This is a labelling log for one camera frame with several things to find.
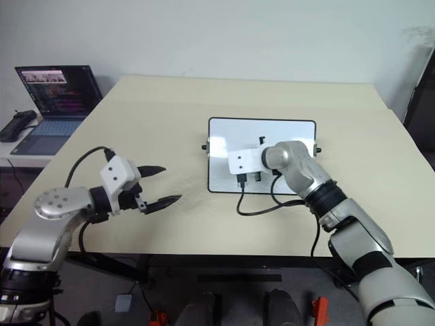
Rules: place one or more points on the black table frame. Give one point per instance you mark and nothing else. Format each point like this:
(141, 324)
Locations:
(112, 266)

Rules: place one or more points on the white rectangular tray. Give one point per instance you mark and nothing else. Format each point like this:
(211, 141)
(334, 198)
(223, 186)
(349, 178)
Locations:
(231, 136)

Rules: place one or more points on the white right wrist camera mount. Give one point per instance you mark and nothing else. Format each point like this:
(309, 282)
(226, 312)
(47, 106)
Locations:
(244, 159)

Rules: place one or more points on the white side desk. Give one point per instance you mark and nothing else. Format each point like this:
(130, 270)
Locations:
(20, 159)

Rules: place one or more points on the dark office chair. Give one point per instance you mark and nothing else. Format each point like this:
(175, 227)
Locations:
(421, 112)

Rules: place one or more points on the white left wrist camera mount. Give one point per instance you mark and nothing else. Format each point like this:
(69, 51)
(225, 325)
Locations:
(117, 176)

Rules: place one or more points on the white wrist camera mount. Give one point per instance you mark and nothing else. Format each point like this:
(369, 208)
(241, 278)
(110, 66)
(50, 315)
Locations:
(117, 176)
(244, 159)

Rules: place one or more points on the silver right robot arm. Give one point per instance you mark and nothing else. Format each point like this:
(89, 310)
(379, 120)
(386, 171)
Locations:
(357, 237)

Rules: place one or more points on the dark rounded shape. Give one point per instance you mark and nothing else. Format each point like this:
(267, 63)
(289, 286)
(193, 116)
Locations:
(283, 309)
(198, 310)

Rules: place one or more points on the open blue-grey laptop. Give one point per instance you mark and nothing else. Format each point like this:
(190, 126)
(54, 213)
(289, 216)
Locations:
(57, 102)

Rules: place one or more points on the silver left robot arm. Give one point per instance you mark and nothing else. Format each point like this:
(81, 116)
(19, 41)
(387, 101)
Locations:
(51, 203)

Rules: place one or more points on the grey foot pedal box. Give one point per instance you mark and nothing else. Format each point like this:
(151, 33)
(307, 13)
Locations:
(123, 303)

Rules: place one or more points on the black handheld controller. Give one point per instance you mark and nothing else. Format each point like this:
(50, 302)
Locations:
(17, 125)

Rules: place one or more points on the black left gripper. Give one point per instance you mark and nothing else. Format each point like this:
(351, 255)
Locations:
(130, 201)

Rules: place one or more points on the orange clamp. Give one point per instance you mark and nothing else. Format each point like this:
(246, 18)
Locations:
(321, 308)
(159, 318)

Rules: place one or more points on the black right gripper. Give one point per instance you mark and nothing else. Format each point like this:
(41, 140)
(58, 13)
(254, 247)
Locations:
(257, 176)

